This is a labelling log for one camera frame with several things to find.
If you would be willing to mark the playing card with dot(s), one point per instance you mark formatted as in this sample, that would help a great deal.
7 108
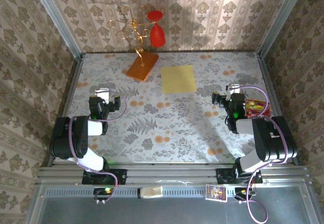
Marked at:
216 192

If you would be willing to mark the grey metal tray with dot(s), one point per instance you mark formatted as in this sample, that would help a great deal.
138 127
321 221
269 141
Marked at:
164 211

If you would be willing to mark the aluminium corner post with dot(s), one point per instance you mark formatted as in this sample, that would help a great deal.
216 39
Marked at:
281 19
56 19

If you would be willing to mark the colourful snack bag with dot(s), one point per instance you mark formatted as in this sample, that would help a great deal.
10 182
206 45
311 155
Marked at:
253 107

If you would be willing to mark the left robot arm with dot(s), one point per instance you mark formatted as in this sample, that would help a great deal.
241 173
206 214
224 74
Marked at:
76 138

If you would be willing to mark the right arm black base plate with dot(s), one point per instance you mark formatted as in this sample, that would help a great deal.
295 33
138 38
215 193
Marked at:
221 176

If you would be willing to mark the beige tape piece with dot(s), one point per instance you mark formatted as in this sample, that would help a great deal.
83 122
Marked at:
152 192

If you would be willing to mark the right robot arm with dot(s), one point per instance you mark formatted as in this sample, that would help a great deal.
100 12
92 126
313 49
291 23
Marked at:
268 138

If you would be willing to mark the small circuit board with LED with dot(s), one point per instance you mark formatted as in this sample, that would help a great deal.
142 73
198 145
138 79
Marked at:
244 191
102 191

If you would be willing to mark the yellow paper sheet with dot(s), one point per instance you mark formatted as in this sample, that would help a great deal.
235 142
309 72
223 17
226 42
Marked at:
178 79

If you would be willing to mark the red wine glass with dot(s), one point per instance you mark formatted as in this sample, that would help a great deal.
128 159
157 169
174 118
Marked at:
157 35

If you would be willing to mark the aluminium side rail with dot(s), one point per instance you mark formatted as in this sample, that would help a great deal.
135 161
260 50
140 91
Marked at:
270 82
67 95

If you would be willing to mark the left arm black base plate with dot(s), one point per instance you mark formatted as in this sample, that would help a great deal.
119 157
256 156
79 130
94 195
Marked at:
121 176

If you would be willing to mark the floral tablecloth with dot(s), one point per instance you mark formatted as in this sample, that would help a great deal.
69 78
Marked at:
177 143

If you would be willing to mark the long aluminium frame rail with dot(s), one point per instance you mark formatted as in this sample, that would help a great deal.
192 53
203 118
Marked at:
172 173

